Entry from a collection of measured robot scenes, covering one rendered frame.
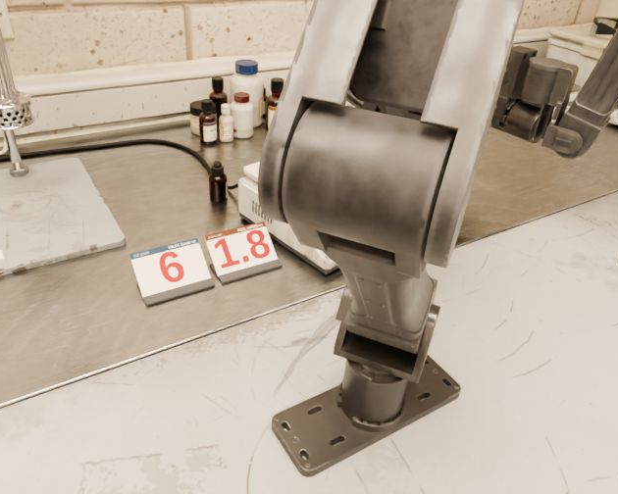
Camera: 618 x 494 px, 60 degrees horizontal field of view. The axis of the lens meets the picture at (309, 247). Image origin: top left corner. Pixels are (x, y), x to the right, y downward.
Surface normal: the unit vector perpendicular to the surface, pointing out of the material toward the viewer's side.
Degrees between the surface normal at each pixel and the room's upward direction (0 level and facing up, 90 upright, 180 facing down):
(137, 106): 90
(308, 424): 0
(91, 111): 90
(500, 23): 47
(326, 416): 0
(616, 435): 0
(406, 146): 28
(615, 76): 91
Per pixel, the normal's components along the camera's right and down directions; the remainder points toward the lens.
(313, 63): -0.23, -0.21
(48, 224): 0.07, -0.82
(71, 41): 0.53, 0.51
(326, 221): -0.39, 0.74
